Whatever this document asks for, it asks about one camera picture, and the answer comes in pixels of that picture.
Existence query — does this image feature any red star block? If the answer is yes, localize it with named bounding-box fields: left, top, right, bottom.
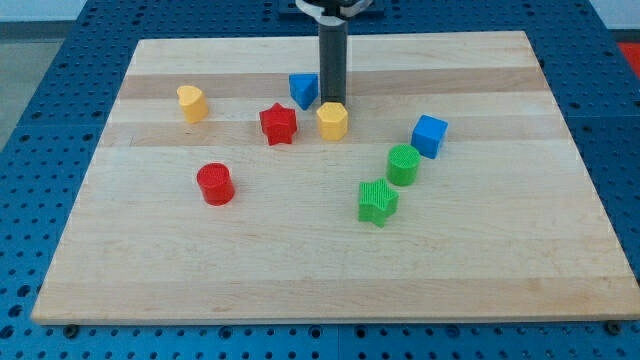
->
left=259, top=103, right=297, bottom=146

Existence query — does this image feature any green star block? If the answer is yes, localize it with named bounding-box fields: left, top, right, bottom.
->
left=358, top=178, right=399, bottom=227

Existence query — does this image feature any yellow hexagon block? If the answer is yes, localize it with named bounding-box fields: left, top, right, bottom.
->
left=316, top=102, right=349, bottom=141

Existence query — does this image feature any green cylinder block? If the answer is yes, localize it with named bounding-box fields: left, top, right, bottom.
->
left=386, top=144, right=421, bottom=186

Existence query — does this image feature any blue triangle block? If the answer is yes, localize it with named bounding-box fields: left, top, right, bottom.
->
left=289, top=73, right=319, bottom=110

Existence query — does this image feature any red cylinder block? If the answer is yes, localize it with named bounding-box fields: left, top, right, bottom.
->
left=196, top=162, right=235, bottom=206

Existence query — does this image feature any blue cube block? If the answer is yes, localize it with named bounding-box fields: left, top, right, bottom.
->
left=410, top=115, right=448, bottom=159

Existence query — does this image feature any wooden board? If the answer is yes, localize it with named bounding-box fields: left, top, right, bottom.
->
left=32, top=31, right=639, bottom=325

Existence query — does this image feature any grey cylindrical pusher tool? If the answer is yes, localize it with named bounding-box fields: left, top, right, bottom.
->
left=318, top=16, right=348, bottom=104

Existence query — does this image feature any yellow heart block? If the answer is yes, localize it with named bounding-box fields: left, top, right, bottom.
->
left=176, top=85, right=209, bottom=124

